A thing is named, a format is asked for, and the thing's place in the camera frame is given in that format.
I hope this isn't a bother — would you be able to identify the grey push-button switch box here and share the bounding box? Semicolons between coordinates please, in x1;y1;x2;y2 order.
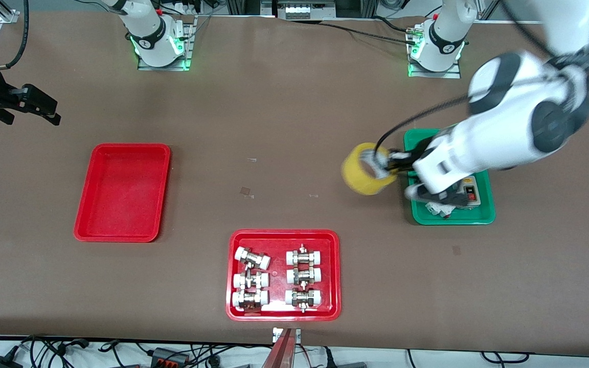
456;175;481;209

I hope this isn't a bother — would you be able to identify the black orange power adapter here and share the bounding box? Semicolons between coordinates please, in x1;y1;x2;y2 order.
150;347;191;366

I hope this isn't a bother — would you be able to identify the white terminal strip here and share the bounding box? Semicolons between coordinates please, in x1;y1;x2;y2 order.
277;0;337;20

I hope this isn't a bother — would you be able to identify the red metal profile bar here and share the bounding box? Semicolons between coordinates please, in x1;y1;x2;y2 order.
261;327;302;368

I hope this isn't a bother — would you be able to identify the aluminium frame corner bracket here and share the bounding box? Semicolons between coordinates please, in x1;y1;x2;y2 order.
0;0;20;24

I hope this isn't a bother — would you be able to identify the white circuit breaker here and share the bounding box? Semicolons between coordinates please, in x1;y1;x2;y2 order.
425;201;455;219

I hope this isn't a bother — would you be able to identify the black cable on table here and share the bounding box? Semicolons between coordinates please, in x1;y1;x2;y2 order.
320;16;420;44

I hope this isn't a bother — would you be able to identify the white metal pipe fitting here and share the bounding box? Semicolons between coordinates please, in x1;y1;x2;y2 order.
232;290;269;311
285;287;323;312
286;266;323;286
233;271;269;290
286;244;324;266
235;247;271;270

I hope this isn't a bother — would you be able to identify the red tray holding fittings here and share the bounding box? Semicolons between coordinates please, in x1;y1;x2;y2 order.
225;229;342;321

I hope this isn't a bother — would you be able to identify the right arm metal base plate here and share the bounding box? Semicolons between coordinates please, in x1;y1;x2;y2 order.
138;15;196;71

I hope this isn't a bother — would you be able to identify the green plastic tray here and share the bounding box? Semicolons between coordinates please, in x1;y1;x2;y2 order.
404;129;496;225

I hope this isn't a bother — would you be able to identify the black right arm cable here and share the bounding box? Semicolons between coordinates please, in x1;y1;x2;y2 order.
0;0;30;71

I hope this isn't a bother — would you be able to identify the empty red plastic tray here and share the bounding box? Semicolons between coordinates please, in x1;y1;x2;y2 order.
74;143;171;243

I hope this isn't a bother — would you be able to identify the yellow tape roll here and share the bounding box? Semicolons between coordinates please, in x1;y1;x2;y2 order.
341;143;400;196

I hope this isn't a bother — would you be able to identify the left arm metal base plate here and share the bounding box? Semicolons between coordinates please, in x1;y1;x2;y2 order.
408;26;462;79

